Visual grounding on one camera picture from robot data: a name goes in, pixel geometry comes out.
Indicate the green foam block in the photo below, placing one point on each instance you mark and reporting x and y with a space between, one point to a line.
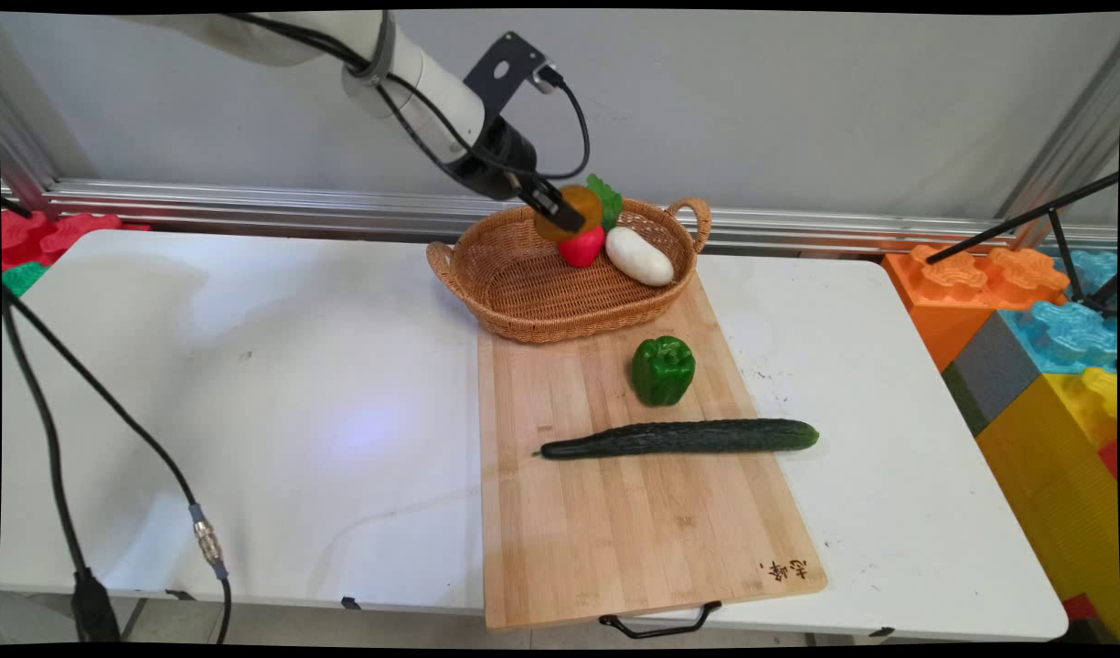
25 277

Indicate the long dark green cucumber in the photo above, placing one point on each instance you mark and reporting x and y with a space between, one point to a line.
688 437

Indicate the white toy eggplant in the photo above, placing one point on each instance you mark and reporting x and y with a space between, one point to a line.
640 257

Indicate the black tripod stand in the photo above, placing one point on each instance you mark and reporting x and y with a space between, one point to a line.
1026 219

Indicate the woven wicker basket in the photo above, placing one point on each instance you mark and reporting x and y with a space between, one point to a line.
541 292

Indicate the red foam block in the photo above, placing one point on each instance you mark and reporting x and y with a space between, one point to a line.
66 233

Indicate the blue giant building block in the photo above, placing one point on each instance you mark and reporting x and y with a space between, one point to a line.
1094 272
1076 338

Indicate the wooden cutting board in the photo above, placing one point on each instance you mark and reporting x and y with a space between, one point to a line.
633 530

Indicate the orange giant building block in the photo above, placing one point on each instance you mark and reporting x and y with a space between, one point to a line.
953 302

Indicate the aluminium frame post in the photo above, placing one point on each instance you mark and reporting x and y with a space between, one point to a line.
25 137
1067 146

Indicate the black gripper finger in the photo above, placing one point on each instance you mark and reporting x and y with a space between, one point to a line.
550 206

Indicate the red radish with green leaves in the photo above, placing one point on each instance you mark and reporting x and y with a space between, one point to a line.
585 249

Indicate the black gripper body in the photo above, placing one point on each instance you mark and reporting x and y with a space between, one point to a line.
496 160

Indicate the green bell pepper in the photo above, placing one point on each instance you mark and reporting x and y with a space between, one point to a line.
663 370

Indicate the orange-brown toy potato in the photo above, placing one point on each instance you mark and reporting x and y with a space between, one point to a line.
585 201

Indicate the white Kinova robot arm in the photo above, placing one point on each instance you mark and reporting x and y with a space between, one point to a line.
432 87

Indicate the aluminium frame rail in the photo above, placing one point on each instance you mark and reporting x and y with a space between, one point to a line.
340 208

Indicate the red giant building block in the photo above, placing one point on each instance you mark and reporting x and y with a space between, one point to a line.
1110 459

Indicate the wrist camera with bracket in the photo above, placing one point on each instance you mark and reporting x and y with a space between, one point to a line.
505 68

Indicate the yellow giant building block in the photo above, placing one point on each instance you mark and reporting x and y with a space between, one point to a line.
1053 475

